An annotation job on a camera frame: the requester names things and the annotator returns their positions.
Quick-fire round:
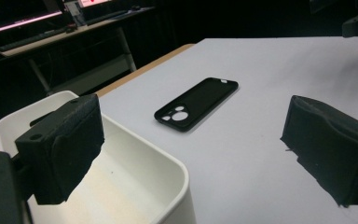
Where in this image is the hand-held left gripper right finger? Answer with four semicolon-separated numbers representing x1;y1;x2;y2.
280;94;358;208

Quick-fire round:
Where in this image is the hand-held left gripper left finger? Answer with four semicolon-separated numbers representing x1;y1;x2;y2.
14;92;105;205

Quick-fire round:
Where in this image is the white plastic bin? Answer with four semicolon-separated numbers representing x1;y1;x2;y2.
0;90;197;224

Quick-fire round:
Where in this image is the black phone case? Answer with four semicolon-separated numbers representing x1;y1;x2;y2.
153;77;240;133

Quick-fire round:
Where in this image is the white table cover board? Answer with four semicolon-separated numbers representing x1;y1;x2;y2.
97;37;358;224

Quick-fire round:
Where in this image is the black keyboard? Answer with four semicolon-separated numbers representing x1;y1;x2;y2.
0;28;68;53
85;9;133;26

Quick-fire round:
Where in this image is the white-legged desk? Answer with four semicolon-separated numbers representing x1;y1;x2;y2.
0;6;157;96

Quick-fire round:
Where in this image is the dark monitor with pink strip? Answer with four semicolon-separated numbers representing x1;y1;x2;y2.
0;0;64;38

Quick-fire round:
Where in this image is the monitor with pink screen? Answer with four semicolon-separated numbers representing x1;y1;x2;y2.
77;0;114;9

